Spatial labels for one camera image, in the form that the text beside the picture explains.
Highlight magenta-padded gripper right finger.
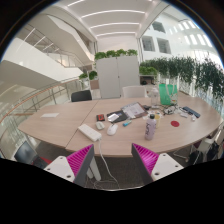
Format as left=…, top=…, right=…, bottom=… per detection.
left=131, top=143, right=185, bottom=186

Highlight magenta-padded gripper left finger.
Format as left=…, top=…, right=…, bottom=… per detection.
left=44, top=143, right=96, bottom=188

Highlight purple drink bottle black cap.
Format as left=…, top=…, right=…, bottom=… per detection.
left=144, top=113, right=158, bottom=141

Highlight dark chair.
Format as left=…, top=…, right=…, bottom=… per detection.
left=13, top=140, right=51, bottom=169

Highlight yellow cup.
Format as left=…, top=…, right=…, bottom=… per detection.
left=154, top=112, right=162, bottom=128

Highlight white chair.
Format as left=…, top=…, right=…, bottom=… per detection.
left=193, top=128, right=224, bottom=164
left=121, top=85, right=148, bottom=99

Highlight dark blue keyboard case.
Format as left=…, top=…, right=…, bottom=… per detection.
left=182, top=106, right=202, bottom=119

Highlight white computer mouse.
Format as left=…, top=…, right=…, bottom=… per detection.
left=106, top=123, right=119, bottom=136

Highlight printed paper booklet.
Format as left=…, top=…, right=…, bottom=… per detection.
left=121, top=101, right=148, bottom=120

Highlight black notebook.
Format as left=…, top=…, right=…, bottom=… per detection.
left=106, top=109, right=129, bottom=124

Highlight clear plastic bottle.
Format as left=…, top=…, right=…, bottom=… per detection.
left=150, top=85, right=161, bottom=109

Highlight green tote bag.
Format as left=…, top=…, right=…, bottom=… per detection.
left=158, top=83, right=179, bottom=107

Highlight white card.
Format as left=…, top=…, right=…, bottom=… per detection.
left=107, top=113, right=120, bottom=122

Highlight glass railing wooden handrail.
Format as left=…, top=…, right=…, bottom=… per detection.
left=0, top=77, right=83, bottom=158

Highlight black chair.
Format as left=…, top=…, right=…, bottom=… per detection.
left=70, top=89, right=93, bottom=103

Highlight tall green hedge plants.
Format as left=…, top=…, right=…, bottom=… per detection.
left=139, top=56, right=224, bottom=101

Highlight green plant in brown planter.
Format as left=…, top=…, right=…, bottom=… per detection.
left=78, top=70, right=99, bottom=90

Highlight white cabinet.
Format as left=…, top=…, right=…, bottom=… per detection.
left=95, top=55, right=141, bottom=100

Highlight row of green plants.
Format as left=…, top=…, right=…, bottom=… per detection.
left=93, top=48, right=139, bottom=62

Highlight ceiling light strips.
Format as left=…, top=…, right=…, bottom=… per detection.
left=66, top=0, right=148, bottom=38

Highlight white power strip cable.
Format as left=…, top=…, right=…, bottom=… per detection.
left=84, top=139, right=120, bottom=190

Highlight tangled black cable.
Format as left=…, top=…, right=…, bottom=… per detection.
left=162, top=105, right=177, bottom=116

